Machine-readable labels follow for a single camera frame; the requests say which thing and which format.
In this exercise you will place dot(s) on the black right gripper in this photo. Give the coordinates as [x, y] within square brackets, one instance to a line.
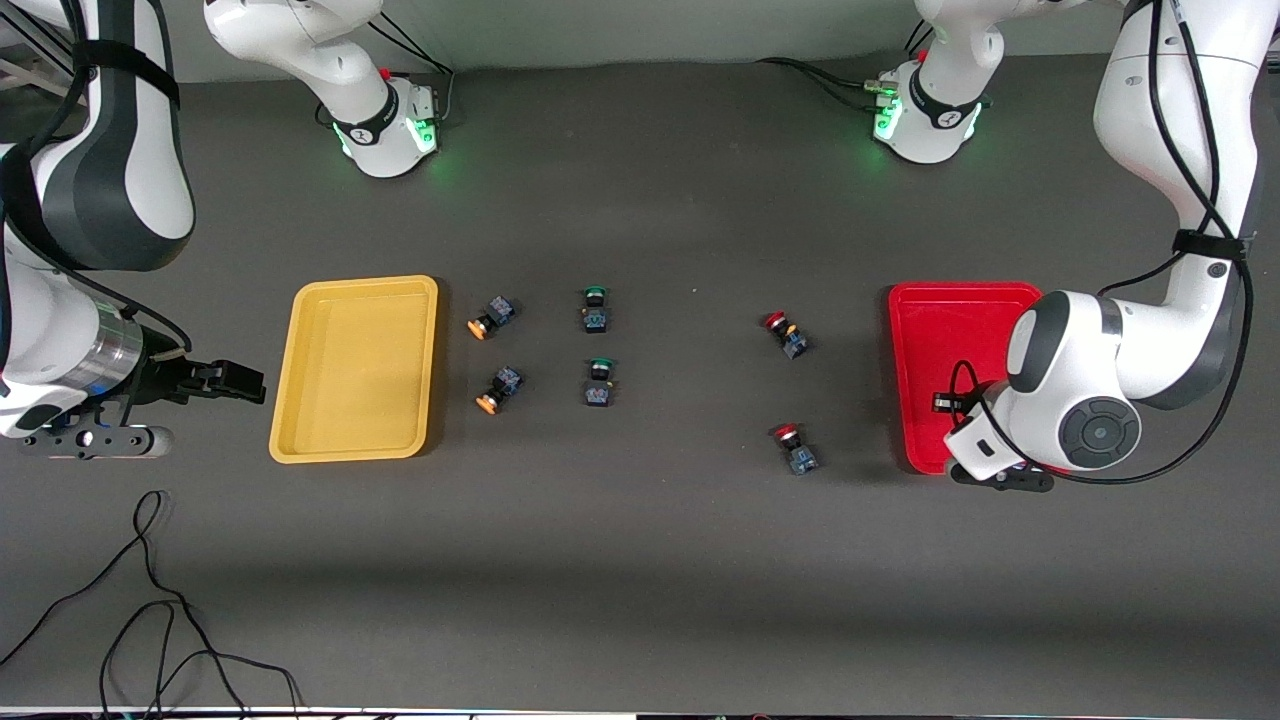
[166, 379]

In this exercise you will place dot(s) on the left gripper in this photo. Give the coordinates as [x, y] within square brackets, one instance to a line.
[969, 402]

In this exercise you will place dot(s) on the red push button switch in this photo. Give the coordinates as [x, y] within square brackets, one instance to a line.
[797, 452]
[790, 338]

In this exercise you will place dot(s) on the yellow push button switch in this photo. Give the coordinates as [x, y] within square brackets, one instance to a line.
[495, 315]
[504, 386]

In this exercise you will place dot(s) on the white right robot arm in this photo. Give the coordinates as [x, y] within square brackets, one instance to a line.
[120, 180]

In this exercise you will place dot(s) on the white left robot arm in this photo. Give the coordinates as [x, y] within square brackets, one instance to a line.
[1170, 120]

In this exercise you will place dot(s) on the red plastic tray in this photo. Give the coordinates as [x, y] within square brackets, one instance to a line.
[940, 340]

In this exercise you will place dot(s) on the yellow plastic tray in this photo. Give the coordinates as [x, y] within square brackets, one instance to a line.
[355, 370]

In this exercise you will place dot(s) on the dark grey table mat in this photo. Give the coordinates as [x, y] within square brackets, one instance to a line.
[640, 550]

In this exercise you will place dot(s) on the green push button switch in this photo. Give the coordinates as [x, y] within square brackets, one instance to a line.
[596, 312]
[598, 385]

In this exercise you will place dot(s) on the grey metal frame bars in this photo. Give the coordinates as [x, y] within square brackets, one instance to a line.
[20, 70]

